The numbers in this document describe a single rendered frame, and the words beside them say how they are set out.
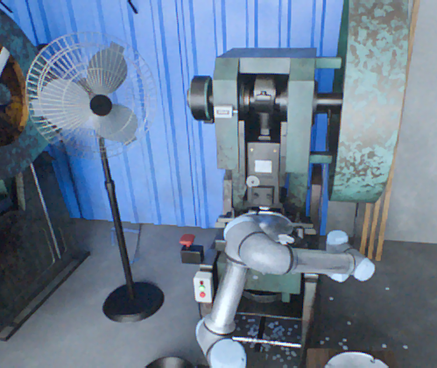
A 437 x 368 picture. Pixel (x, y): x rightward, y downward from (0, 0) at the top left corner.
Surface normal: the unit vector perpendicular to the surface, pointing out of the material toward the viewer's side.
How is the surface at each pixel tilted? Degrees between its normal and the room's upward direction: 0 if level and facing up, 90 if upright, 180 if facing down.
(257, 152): 90
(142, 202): 90
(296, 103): 90
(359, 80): 70
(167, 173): 90
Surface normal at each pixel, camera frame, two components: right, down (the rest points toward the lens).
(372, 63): -0.15, 0.03
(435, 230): -0.16, 0.50
